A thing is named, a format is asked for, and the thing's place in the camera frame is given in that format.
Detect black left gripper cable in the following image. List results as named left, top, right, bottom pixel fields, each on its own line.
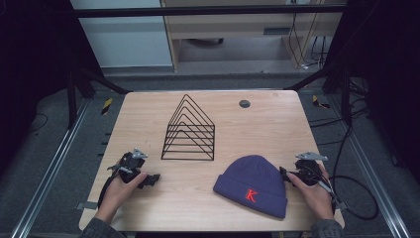
left=96, top=171, right=121, bottom=210

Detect aluminium floor rail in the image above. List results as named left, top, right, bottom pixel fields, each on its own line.
left=9, top=98, right=93, bottom=238
left=326, top=94, right=412, bottom=238

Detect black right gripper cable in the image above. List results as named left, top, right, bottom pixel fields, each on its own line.
left=308, top=165, right=380, bottom=221

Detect black wire file rack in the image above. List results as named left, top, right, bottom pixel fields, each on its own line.
left=160, top=93, right=217, bottom=163

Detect person's right hand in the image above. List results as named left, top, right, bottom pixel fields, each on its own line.
left=285, top=164, right=336, bottom=221

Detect black metal stand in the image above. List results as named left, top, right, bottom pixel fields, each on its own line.
left=283, top=62, right=355, bottom=127
left=64, top=63, right=132, bottom=131

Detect person's left hand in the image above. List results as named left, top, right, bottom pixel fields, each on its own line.
left=94, top=172, right=149, bottom=224

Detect black floor cable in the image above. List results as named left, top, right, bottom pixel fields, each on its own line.
left=308, top=105, right=369, bottom=147
left=28, top=112, right=50, bottom=134

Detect purple knit beanie hat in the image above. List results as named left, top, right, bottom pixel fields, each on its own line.
left=212, top=154, right=288, bottom=220

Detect dark curtain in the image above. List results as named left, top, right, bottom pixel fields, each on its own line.
left=0, top=0, right=103, bottom=177
left=325, top=0, right=420, bottom=184

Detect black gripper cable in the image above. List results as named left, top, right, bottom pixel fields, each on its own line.
left=96, top=171, right=121, bottom=210
left=308, top=165, right=380, bottom=221

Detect black cables under desk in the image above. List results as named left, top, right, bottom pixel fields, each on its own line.
left=287, top=11, right=330, bottom=71

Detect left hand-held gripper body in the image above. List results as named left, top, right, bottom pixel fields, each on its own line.
left=108, top=147, right=150, bottom=184

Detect white cabinet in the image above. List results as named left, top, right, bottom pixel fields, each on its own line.
left=69, top=0, right=175, bottom=69

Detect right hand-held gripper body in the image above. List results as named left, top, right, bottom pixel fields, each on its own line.
left=289, top=151, right=330, bottom=186

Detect black horizontal frame bar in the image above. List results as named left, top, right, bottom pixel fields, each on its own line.
left=69, top=4, right=349, bottom=19

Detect yellow black striped tape marker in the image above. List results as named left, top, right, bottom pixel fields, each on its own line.
left=311, top=94, right=332, bottom=110
left=100, top=96, right=114, bottom=116

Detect light wooden desk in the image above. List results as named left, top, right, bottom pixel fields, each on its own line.
left=160, top=0, right=345, bottom=71

